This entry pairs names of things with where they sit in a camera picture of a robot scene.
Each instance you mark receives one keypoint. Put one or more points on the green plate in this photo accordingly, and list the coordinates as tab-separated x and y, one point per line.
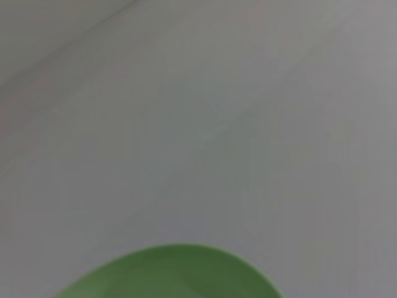
173	273

